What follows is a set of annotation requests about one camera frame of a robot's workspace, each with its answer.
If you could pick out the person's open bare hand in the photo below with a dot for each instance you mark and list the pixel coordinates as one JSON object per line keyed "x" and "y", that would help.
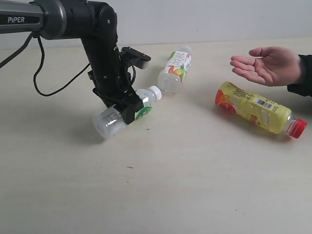
{"x": 269, "y": 66}

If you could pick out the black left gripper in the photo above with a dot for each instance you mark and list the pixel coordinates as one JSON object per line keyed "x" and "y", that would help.
{"x": 115, "y": 87}

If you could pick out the white tea bottle orange label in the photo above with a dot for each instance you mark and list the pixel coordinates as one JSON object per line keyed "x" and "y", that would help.
{"x": 172, "y": 76}

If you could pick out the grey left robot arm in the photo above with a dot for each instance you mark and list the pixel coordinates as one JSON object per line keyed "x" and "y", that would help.
{"x": 95, "y": 24}

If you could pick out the white bottle green label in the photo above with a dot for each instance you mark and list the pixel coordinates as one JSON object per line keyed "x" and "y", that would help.
{"x": 110, "y": 121}

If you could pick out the black sleeved forearm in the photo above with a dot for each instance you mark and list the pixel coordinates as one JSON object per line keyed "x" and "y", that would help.
{"x": 303, "y": 86}

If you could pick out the yellow juice bottle red cap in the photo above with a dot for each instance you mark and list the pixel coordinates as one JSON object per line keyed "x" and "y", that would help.
{"x": 263, "y": 112}

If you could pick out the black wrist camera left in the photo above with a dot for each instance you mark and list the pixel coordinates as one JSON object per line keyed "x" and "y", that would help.
{"x": 133, "y": 57}

